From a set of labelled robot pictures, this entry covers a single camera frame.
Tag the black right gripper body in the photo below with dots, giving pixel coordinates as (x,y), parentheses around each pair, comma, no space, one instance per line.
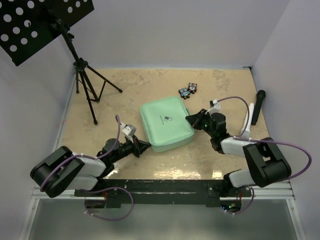
(206,127)

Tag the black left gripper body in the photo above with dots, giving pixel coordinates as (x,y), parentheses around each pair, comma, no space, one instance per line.
(126,148)

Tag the mint green medicine case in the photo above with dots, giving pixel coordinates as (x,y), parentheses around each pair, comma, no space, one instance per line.
(165,125)

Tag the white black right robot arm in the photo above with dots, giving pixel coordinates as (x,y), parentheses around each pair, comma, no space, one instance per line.
(266,163)

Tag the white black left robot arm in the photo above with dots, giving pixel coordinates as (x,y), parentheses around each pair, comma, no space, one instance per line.
(65,170)

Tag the blue owl number block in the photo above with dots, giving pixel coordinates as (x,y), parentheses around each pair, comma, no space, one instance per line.
(184,93)

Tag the white microphone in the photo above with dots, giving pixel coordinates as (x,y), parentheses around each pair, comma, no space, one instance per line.
(246,129)

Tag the black microphone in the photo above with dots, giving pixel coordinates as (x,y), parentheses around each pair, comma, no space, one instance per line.
(260,96)

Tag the black music stand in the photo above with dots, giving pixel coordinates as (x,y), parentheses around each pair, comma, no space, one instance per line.
(27,26)

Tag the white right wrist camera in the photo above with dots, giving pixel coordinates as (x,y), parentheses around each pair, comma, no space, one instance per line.
(215,107)

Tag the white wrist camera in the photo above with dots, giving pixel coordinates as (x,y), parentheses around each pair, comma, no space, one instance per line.
(215,107)
(128,130)

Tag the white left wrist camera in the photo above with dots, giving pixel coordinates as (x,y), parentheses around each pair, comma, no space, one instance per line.
(128,130)

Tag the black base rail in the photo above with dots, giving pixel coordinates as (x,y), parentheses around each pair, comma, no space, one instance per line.
(164,192)

